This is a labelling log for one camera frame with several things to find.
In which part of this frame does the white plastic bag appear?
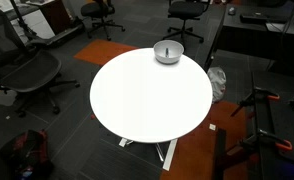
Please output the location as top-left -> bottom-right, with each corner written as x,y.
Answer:
206,66 -> 227,104

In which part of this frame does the black padded office chair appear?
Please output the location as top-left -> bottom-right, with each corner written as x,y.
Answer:
80,0 -> 126,42
162,0 -> 211,44

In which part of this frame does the red and black backpack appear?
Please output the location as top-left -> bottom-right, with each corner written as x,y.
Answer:
0,129 -> 55,180

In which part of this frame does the black keyboard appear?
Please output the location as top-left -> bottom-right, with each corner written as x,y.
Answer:
239,12 -> 288,25

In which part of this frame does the white round bowl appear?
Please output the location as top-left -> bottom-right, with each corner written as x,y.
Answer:
153,39 -> 185,65

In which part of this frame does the black kick scooter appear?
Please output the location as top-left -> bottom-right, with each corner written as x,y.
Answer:
9,0 -> 86,48

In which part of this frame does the white cabinet desk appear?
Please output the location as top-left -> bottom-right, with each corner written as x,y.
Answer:
0,0 -> 56,41

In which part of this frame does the black desk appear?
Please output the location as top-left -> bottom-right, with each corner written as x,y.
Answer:
203,3 -> 294,73

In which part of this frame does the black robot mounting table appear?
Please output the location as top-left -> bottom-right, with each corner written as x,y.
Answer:
251,71 -> 294,180

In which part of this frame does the black mesh office chair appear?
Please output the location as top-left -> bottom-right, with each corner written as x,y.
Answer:
0,4 -> 81,118

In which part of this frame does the black clamp orange handle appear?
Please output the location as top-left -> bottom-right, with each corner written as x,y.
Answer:
238,128 -> 294,158
230,85 -> 281,118

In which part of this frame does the white table base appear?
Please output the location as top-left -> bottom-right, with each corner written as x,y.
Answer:
118,137 -> 179,172

